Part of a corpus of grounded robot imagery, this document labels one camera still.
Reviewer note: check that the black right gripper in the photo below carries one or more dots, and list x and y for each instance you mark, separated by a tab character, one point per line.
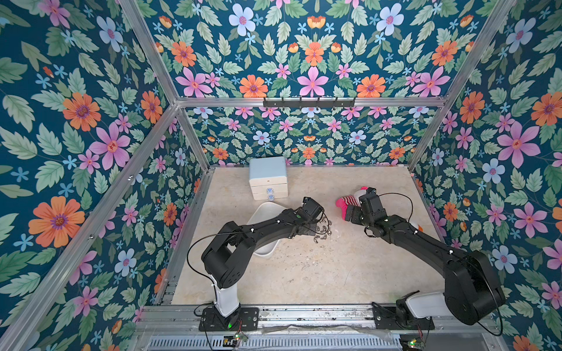
358	213

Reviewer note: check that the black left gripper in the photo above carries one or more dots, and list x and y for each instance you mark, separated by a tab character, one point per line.
312	231

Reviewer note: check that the white storage tray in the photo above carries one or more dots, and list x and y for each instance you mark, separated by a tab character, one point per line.
264	212

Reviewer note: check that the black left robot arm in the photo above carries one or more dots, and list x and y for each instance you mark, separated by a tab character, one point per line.
229	254

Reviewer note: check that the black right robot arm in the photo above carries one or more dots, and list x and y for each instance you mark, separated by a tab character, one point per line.
472	289

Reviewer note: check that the pale blue drawer box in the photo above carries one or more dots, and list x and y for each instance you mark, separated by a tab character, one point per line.
268	178

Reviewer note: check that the pink white striped plush toy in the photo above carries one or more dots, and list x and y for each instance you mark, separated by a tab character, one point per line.
346	202

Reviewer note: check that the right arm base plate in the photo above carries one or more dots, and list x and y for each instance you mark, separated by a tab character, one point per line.
399	317

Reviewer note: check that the black hook rail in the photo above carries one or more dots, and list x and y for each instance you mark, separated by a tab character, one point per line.
300	102

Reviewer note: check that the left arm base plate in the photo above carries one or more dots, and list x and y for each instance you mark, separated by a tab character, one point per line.
242	319

